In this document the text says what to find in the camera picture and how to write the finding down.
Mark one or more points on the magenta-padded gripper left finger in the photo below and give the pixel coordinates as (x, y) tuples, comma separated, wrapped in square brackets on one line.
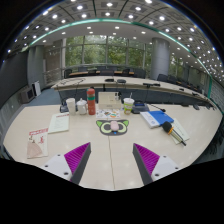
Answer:
[(77, 157)]

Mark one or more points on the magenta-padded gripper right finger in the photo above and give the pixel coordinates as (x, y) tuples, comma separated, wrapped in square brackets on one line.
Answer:
[(146, 159)]

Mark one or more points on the pink computer mouse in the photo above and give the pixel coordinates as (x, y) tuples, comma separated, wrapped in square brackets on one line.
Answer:
[(114, 126)]

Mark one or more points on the cat-face mouse pad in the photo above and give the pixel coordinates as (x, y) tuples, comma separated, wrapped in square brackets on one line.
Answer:
[(104, 128)]

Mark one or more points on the black handheld microphone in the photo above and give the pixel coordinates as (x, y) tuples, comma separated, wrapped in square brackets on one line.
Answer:
[(167, 127)]

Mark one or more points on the white printed booklet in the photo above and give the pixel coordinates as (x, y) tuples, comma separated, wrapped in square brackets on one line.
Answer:
[(59, 122)]

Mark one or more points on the red-printed leaflet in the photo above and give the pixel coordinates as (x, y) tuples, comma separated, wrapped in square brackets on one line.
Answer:
[(37, 143)]

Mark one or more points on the blue and white book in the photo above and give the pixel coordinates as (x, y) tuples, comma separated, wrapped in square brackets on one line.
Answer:
[(161, 117)]

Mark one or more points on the pale paper sheet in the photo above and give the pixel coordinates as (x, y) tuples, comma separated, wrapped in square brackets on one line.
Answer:
[(182, 130)]

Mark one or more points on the white lidded mug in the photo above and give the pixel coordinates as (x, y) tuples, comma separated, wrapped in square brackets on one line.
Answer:
[(82, 107)]

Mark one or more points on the colourful sticker sheet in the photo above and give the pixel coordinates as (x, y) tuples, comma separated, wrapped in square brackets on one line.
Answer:
[(107, 114)]

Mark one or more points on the green-printed paper cup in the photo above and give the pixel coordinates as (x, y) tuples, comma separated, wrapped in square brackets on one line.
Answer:
[(128, 107)]

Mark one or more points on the red thermos bottle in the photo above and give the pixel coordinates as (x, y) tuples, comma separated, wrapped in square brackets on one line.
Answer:
[(91, 103)]

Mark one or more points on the beige cardboard box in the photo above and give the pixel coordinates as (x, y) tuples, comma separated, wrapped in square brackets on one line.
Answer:
[(109, 101)]

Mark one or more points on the long curved conference table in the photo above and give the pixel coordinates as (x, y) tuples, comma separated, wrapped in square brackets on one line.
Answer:
[(133, 82)]

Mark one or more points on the white floor-standing panel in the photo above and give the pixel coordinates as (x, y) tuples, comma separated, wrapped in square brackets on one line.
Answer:
[(36, 88)]

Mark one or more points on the black office chairs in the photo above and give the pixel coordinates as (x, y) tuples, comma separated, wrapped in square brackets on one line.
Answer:
[(140, 72)]

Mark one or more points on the round ceiling lights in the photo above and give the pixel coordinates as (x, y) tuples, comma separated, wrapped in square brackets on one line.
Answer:
[(109, 4)]

